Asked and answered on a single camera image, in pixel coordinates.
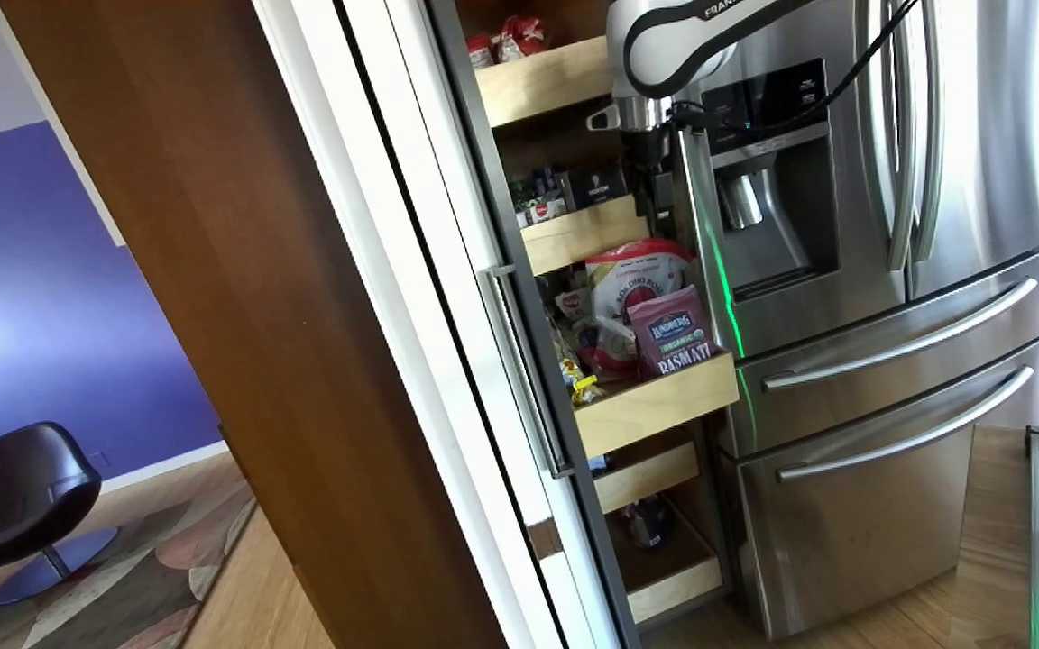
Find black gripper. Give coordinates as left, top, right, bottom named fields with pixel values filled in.
left=640, top=99, right=703, bottom=183

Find white and red packet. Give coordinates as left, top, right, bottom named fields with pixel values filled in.
left=588, top=234, right=701, bottom=366

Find wooden pantry shelf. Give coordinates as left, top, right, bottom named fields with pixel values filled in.
left=521, top=192, right=654, bottom=278
left=619, top=551, right=729, bottom=633
left=588, top=442, right=703, bottom=521
left=474, top=34, right=612, bottom=131

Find maroon packet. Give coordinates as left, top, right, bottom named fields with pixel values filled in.
left=623, top=280, right=718, bottom=380

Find pulled out wooden shelf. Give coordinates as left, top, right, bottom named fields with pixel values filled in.
left=570, top=351, right=744, bottom=461

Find fridge water dispenser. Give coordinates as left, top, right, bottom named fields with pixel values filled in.
left=696, top=58, right=843, bottom=300

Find dark cans group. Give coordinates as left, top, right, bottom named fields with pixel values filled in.
left=511, top=165, right=630, bottom=230

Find red and white snack bags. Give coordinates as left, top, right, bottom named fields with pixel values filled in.
left=462, top=12, right=556, bottom=69

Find stainless steel refrigerator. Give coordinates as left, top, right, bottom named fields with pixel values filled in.
left=605, top=0, right=1039, bottom=642

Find open pantry cabinet door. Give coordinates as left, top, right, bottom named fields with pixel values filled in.
left=0, top=0, right=641, bottom=649

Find patterned floor rug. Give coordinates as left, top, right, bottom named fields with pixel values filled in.
left=0, top=480, right=262, bottom=649

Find black swivel chair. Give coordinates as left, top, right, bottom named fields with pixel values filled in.
left=0, top=420, right=127, bottom=612

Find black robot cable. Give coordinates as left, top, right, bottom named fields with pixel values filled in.
left=619, top=0, right=925, bottom=100

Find vertical steel fridge door handle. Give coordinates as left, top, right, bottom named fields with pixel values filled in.
left=901, top=0, right=948, bottom=266
left=856, top=0, right=908, bottom=276

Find steel fridge drawer handle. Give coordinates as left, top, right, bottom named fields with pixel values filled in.
left=762, top=276, right=1039, bottom=398
left=777, top=366, right=1039, bottom=486

